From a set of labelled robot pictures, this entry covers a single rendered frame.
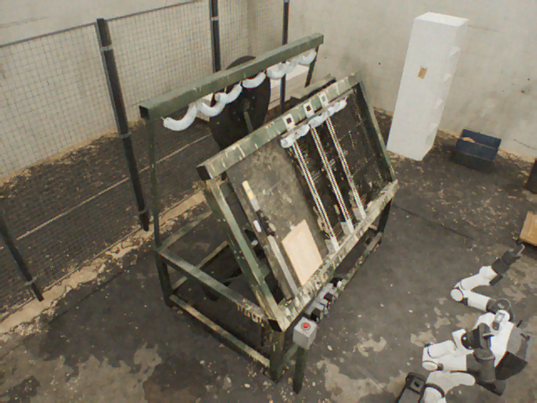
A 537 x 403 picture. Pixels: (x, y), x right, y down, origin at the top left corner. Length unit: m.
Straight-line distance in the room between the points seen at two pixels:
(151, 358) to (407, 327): 2.43
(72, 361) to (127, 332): 0.54
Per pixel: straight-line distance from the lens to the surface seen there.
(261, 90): 3.54
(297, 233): 2.99
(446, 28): 5.92
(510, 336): 2.60
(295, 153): 2.98
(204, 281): 3.22
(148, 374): 3.76
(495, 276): 2.66
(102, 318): 4.22
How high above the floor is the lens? 3.22
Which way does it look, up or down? 38 degrees down
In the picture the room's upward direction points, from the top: 1 degrees clockwise
